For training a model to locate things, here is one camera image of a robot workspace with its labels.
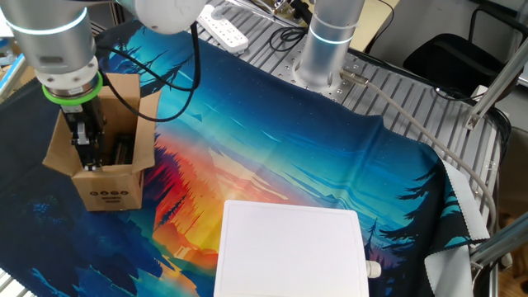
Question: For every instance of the colourful forest print tablecloth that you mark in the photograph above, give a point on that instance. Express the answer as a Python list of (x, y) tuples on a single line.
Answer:
[(288, 136)]

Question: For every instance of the white power strip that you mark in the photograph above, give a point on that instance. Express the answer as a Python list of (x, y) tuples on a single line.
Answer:
[(229, 35)]

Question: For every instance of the black office chair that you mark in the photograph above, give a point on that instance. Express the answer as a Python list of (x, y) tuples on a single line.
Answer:
[(449, 62)]

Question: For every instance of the white plastic drawer cabinet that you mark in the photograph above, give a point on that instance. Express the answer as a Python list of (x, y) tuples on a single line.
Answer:
[(288, 247)]

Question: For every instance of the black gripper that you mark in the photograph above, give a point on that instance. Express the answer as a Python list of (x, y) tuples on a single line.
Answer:
[(97, 115)]

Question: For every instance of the beige board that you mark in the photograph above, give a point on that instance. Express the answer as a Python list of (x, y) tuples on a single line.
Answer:
[(371, 29)]

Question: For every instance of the white blue flat bar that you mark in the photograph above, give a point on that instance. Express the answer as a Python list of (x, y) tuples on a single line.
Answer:
[(12, 76)]

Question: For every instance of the brown cardboard box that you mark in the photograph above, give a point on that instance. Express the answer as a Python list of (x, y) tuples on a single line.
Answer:
[(115, 185)]

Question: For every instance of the aluminium frame post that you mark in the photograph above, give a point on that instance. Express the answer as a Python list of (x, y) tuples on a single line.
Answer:
[(495, 88), (499, 243)]

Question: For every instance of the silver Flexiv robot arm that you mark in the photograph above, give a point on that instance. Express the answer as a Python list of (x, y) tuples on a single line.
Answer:
[(53, 41)]

